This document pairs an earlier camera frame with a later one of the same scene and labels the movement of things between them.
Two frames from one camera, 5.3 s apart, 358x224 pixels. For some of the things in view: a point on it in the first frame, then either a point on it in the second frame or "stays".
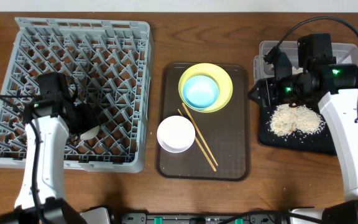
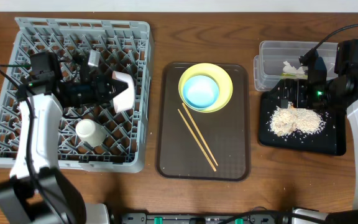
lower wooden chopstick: [196, 139] stays
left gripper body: [82, 118] -> [78, 93]
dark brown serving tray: [226, 131] stays
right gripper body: [275, 93] -> [313, 96]
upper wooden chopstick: [200, 135] stays
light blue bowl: [200, 92] stays
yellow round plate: [220, 76] stays
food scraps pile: [286, 119] stays
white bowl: [176, 134] -> [125, 101]
